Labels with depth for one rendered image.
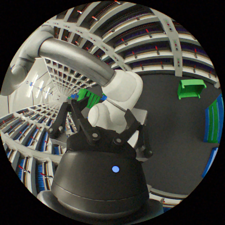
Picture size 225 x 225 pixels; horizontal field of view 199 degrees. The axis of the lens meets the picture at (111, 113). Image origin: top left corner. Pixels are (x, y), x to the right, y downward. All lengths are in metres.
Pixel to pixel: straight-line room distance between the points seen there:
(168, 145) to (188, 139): 0.21
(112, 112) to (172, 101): 0.61
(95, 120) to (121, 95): 0.16
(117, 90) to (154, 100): 0.53
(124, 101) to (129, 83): 0.08
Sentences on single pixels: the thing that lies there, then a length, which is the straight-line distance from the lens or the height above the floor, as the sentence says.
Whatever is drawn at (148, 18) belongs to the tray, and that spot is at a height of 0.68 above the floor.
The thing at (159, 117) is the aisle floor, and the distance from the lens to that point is 0.68.
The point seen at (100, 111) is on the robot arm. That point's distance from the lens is 0.29.
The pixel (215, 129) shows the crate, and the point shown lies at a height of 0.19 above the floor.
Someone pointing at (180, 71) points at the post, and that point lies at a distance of 0.92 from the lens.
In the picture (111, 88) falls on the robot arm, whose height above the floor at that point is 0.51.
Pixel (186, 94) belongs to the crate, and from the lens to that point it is 0.82.
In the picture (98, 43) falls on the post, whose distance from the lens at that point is 0.87.
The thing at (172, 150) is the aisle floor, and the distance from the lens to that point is 0.69.
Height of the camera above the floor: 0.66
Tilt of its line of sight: 44 degrees down
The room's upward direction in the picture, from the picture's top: 66 degrees counter-clockwise
